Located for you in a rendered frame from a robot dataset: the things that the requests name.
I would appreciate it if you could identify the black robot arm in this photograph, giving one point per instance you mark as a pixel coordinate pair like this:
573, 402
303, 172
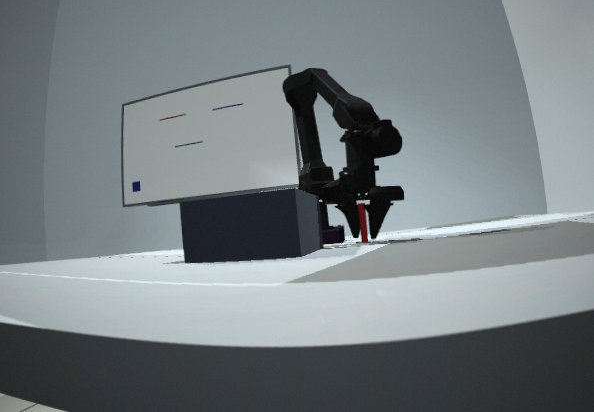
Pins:
376, 138

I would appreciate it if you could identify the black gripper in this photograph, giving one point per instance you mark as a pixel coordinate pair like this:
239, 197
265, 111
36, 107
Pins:
380, 199

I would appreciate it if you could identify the dark red peg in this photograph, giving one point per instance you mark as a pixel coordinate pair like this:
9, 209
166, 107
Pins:
363, 222

